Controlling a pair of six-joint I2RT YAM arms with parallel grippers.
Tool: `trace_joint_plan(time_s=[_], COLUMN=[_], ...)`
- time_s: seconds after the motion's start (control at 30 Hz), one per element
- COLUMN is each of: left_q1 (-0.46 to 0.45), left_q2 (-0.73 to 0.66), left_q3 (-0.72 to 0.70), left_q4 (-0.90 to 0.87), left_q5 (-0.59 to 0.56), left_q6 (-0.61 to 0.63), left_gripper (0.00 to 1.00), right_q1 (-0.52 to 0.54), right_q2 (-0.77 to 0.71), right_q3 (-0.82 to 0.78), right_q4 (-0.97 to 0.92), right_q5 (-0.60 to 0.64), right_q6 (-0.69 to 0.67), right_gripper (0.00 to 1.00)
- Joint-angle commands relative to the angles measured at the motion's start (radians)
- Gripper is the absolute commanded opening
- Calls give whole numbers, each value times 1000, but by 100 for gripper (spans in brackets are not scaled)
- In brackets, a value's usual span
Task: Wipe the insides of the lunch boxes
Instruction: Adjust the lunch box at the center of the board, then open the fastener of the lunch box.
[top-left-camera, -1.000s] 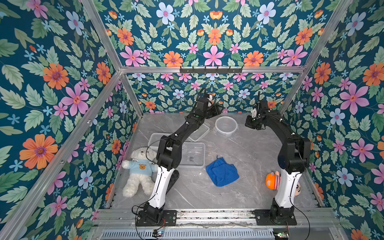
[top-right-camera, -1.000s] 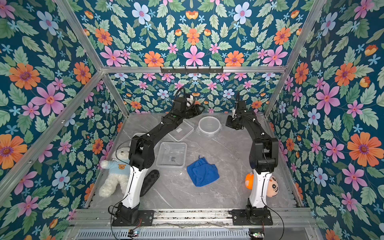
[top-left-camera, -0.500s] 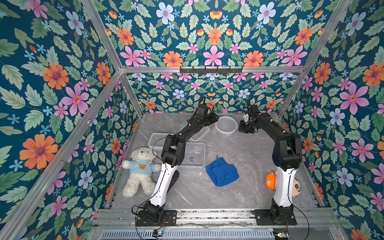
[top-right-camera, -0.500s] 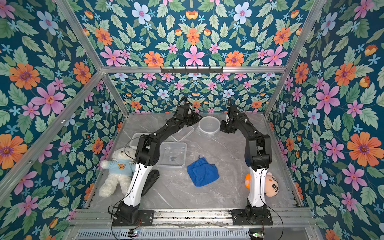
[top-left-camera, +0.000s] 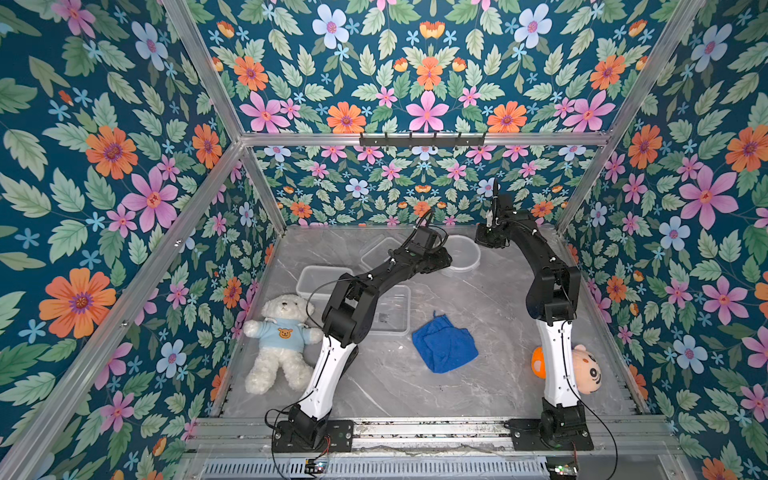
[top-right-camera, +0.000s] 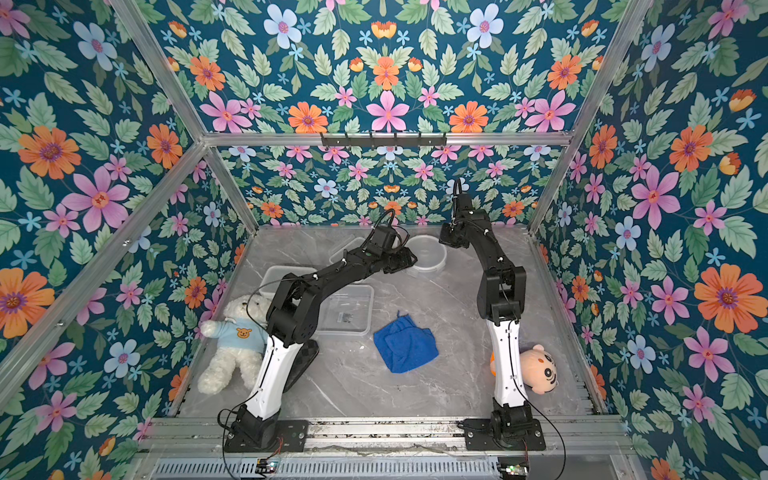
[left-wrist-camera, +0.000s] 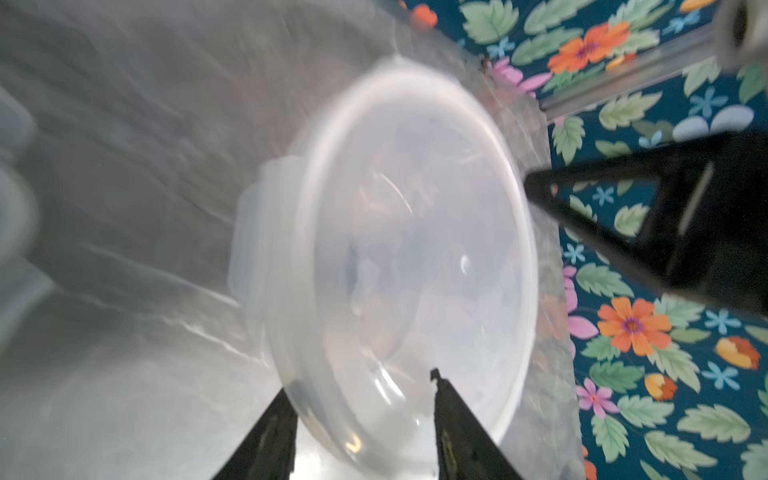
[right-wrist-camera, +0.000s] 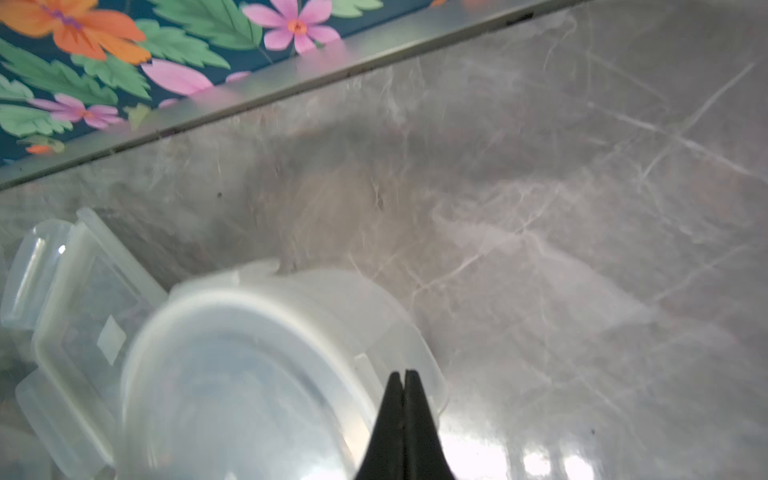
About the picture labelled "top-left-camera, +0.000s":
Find round clear lunch box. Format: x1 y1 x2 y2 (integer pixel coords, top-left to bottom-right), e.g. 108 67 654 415
440 235 481 276

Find blue cleaning cloth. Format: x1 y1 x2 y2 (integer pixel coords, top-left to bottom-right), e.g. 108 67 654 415
412 315 479 374

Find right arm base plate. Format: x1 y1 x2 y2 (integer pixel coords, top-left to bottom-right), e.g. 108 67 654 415
504 419 594 451

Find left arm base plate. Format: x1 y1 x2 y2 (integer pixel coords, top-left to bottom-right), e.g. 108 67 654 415
272 420 355 454

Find square clear lunch box lid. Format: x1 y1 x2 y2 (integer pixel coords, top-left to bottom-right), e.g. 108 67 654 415
360 237 401 270

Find white teddy bear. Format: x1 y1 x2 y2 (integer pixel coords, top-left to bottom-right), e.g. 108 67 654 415
243 294 323 395

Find orange pink plush doll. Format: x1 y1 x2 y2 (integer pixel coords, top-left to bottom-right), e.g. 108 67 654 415
531 344 602 395

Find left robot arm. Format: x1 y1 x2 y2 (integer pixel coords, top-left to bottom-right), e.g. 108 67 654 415
275 209 452 449

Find black wall hook rail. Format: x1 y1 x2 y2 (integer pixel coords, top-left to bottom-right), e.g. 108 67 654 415
358 132 486 149

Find aluminium front rail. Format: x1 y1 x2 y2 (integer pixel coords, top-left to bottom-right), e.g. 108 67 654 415
186 415 683 456

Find square clear lunch box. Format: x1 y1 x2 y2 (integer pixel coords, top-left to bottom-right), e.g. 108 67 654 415
369 285 411 336

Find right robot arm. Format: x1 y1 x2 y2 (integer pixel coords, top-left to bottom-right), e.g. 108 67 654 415
475 183 593 449

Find rectangular clear lunch box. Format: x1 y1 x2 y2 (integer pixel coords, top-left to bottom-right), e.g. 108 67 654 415
295 265 352 300

